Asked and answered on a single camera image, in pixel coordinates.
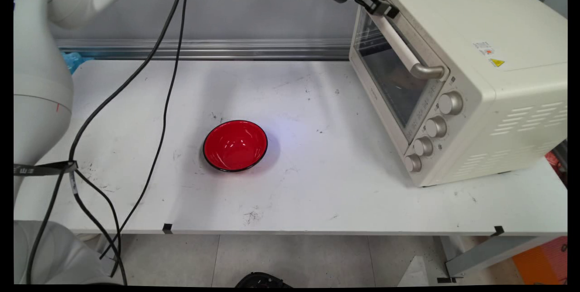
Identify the thin black cable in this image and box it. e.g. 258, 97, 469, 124
70, 0, 193, 284

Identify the blue plastic sheet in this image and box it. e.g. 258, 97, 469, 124
61, 51, 94, 75

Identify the glass oven door with handle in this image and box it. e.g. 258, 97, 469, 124
348, 0, 452, 144

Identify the thick black cable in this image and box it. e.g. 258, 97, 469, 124
26, 0, 341, 284

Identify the black velcro strap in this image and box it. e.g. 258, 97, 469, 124
14, 160, 79, 177

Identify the large silver oven knob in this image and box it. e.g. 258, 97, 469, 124
438, 91, 464, 116

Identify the orange box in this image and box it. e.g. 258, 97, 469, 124
512, 236, 568, 286

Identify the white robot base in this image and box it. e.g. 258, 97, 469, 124
14, 219, 123, 285

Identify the small silver oven knob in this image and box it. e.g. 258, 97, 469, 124
404, 154, 423, 174

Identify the black round object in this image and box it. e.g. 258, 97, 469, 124
235, 272, 294, 288

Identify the red bowl with black rim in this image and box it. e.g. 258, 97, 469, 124
203, 120, 269, 173

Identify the red patterned object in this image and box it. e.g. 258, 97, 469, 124
545, 151, 568, 185

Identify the aluminium rail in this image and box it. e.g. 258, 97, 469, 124
54, 39, 352, 62

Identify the cream toaster oven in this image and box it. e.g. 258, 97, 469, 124
348, 0, 568, 188

